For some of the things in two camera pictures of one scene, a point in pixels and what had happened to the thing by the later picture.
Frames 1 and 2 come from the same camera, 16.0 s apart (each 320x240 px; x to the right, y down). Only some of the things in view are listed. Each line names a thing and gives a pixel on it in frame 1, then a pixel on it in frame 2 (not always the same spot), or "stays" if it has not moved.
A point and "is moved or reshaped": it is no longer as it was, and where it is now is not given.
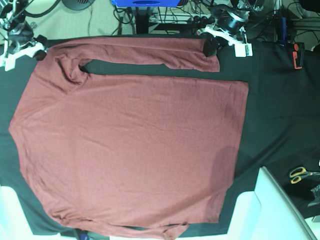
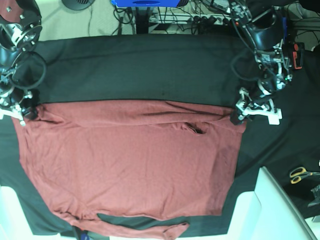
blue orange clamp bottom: x=84 y=235 stays
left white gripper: x=7 y=59 → x=28 y=112
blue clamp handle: x=283 y=31 stays
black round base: x=77 y=4 stays
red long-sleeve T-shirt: x=131 y=158 is moved or reshaped
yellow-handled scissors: x=296 y=174 stays
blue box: x=146 y=3 stays
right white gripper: x=224 y=39 → x=237 y=117
